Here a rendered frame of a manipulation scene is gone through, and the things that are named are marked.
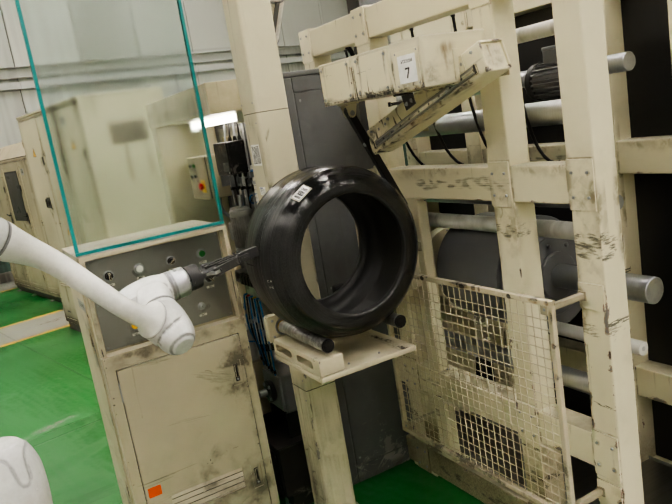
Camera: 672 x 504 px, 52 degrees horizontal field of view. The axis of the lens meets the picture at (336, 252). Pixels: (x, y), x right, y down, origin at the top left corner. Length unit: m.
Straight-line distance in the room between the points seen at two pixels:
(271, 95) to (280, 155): 0.21
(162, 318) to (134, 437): 0.91
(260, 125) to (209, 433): 1.19
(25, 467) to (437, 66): 1.48
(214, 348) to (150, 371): 0.25
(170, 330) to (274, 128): 0.91
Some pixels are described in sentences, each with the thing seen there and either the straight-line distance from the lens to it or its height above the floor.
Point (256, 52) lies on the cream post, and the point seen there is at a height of 1.85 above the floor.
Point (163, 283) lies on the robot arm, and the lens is 2.03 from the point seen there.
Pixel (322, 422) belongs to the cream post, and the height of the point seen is 0.48.
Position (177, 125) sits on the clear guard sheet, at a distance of 2.63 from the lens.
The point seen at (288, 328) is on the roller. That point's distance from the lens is 2.41.
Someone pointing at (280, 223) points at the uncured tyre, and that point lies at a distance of 2.09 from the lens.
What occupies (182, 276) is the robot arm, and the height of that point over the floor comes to 1.22.
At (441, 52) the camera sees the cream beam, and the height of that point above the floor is 1.73.
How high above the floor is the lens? 1.60
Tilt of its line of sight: 11 degrees down
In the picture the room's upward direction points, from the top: 9 degrees counter-clockwise
